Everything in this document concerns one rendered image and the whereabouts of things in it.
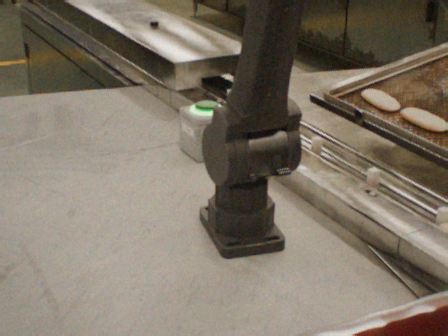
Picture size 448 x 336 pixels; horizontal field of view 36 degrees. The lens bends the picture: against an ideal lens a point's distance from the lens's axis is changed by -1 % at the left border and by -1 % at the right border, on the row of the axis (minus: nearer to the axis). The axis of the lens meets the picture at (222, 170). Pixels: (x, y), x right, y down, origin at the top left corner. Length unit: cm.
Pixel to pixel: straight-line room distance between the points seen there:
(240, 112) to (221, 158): 6
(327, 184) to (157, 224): 24
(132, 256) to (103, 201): 16
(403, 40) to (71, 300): 333
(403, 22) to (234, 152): 320
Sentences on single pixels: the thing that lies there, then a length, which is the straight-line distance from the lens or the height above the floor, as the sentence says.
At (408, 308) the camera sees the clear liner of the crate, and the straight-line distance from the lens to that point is 64.
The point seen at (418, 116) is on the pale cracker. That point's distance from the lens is 116.
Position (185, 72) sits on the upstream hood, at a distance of 137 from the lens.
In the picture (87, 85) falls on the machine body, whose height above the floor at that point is 72.
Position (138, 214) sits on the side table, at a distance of 99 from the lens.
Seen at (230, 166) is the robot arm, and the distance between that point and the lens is 81.
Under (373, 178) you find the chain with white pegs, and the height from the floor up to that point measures 86.
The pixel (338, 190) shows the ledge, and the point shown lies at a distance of 98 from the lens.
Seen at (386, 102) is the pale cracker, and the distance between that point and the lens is 121.
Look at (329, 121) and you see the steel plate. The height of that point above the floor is 82.
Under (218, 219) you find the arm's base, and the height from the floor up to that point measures 86.
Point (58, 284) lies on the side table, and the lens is 85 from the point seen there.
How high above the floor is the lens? 128
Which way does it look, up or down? 24 degrees down
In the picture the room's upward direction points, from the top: 1 degrees clockwise
